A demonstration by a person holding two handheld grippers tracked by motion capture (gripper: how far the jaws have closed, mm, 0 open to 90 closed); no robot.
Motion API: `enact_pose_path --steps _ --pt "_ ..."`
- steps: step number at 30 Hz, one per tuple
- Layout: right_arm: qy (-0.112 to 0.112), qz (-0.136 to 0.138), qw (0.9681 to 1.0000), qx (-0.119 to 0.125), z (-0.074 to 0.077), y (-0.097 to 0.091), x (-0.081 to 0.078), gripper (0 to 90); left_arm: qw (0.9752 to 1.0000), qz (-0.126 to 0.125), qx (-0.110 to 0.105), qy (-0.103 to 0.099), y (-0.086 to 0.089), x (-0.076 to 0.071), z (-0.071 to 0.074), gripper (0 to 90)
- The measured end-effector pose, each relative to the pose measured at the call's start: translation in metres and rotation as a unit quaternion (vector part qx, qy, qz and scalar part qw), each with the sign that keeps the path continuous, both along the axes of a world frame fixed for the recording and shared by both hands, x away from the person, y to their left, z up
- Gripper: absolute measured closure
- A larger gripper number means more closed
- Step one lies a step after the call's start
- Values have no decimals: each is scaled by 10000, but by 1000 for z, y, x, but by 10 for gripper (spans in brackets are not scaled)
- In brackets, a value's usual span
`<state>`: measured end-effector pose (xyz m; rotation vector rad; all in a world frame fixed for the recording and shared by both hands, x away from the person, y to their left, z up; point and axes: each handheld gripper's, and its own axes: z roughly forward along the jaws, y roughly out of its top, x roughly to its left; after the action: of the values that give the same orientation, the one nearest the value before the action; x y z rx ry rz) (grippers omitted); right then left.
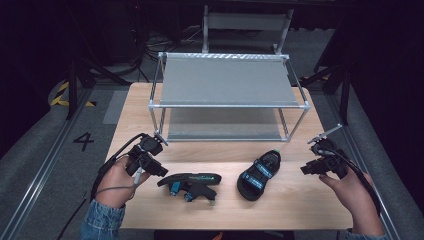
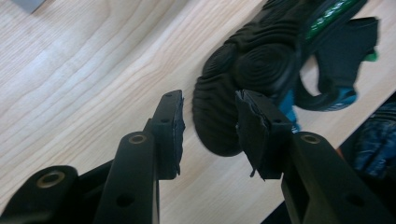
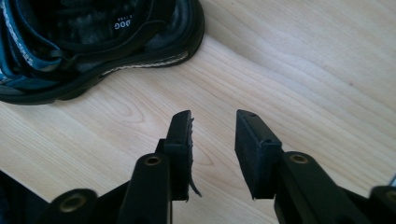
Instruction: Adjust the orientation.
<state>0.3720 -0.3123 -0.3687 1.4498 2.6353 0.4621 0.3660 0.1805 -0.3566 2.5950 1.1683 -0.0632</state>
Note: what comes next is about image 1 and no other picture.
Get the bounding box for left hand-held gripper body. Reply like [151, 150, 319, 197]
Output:
[124, 131, 169, 178]

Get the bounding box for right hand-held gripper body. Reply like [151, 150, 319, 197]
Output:
[307, 123, 349, 179]

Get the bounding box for black sandal with blue straps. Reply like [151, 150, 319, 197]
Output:
[236, 149, 282, 202]
[157, 172, 223, 203]

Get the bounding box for grey two-tier shoe rack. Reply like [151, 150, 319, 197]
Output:
[148, 51, 312, 144]

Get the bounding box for person's right hand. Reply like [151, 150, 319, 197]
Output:
[318, 166, 379, 216]

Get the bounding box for person's left hand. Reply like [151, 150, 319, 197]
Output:
[94, 155, 152, 209]

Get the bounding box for black tripod stand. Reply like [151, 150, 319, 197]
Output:
[64, 56, 131, 121]
[299, 59, 355, 127]

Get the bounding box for yellow and black floor tape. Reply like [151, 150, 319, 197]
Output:
[49, 81, 98, 108]

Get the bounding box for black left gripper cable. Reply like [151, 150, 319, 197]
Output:
[58, 132, 148, 240]

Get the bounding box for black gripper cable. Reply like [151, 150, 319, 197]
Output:
[319, 146, 383, 216]
[58, 132, 148, 240]

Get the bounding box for metal floor rail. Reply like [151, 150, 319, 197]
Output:
[324, 93, 401, 240]
[0, 89, 95, 240]

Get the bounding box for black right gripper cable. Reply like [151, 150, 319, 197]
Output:
[319, 146, 383, 216]

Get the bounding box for grey cable with white plug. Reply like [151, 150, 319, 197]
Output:
[94, 166, 145, 201]

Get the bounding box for bundle of black floor cables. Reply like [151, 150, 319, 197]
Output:
[133, 26, 204, 73]

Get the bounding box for grey metal frame stand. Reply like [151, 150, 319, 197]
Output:
[202, 4, 295, 56]

